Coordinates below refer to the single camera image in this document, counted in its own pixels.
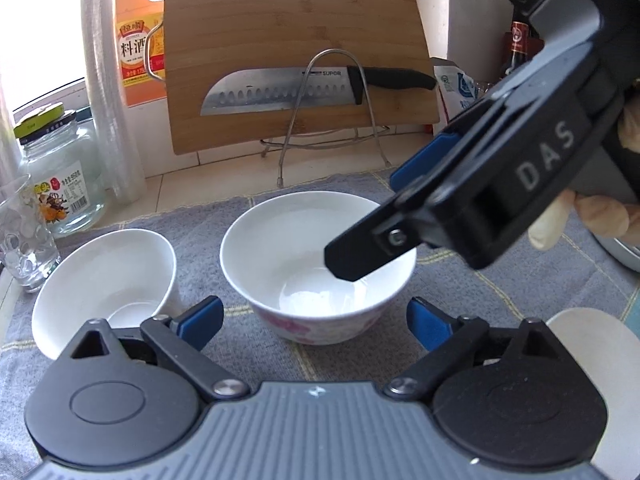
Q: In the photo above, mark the grey checked dish mat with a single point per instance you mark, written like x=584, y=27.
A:
x=483, y=403

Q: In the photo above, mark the glass jar green lid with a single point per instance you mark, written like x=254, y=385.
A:
x=64, y=163

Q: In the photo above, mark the blue white salt bag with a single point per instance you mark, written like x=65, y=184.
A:
x=456, y=91

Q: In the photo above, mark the orange cooking wine jug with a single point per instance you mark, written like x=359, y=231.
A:
x=134, y=21

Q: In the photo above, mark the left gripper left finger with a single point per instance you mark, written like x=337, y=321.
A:
x=200, y=322

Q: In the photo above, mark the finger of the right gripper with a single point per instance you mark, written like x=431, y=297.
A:
x=423, y=161
x=390, y=231

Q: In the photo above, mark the bamboo cutting board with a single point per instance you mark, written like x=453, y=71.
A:
x=208, y=39

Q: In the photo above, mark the black handled kitchen knife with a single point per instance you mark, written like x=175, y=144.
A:
x=271, y=89

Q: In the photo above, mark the clear patterned glass cup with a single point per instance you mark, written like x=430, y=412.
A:
x=28, y=249

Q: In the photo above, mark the white floral bowl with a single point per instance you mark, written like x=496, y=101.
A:
x=272, y=255
x=124, y=277

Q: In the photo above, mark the plastic wrap roll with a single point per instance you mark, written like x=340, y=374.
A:
x=117, y=147

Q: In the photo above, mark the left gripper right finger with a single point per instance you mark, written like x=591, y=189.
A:
x=450, y=344

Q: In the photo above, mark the dark soy sauce bottle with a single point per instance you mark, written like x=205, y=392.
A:
x=519, y=45

